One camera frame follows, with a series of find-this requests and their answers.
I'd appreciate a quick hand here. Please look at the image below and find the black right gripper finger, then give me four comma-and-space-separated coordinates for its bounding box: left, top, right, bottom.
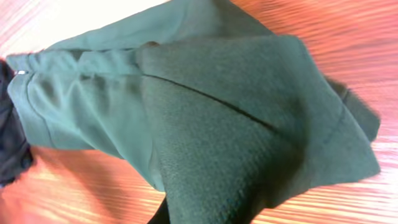
147, 198, 170, 224

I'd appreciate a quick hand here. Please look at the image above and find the dark green cloth garment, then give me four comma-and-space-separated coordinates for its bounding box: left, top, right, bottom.
6, 1, 380, 223

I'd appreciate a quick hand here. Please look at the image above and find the black garment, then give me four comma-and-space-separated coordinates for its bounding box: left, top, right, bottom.
1, 60, 34, 189

